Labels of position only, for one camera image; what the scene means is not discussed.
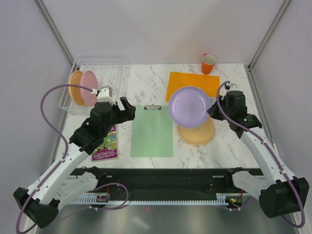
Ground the purple plate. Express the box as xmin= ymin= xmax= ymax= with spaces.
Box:
xmin=168 ymin=86 xmax=212 ymax=129

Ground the cream yellow plate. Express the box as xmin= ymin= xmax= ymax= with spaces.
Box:
xmin=177 ymin=118 xmax=215 ymax=145

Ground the pink plate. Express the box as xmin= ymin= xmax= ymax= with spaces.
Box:
xmin=80 ymin=70 xmax=98 ymax=106

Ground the orange yellow plate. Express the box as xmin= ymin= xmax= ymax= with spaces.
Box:
xmin=68 ymin=70 xmax=85 ymax=106

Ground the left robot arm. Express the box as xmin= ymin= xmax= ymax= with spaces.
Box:
xmin=13 ymin=97 xmax=136 ymax=228

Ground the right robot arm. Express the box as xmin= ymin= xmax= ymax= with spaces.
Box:
xmin=207 ymin=91 xmax=310 ymax=218

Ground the yellow clip file folder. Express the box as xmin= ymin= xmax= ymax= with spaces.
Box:
xmin=165 ymin=72 xmax=220 ymax=102

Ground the green clipboard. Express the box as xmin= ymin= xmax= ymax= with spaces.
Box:
xmin=130 ymin=104 xmax=174 ymax=158

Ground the purple treehouse book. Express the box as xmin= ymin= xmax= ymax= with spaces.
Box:
xmin=92 ymin=125 xmax=118 ymax=162

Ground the orange mug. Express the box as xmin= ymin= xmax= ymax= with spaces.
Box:
xmin=201 ymin=54 xmax=216 ymax=75

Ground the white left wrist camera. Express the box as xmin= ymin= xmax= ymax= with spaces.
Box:
xmin=91 ymin=86 xmax=116 ymax=105

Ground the white wire dish rack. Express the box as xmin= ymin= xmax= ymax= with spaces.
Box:
xmin=59 ymin=53 xmax=129 ymax=115

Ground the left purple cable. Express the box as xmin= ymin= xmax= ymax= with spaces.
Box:
xmin=16 ymin=84 xmax=98 ymax=234

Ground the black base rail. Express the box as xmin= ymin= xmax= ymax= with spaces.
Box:
xmin=65 ymin=167 xmax=263 ymax=202

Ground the white slotted cable duct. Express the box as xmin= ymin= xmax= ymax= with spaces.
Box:
xmin=70 ymin=192 xmax=252 ymax=205

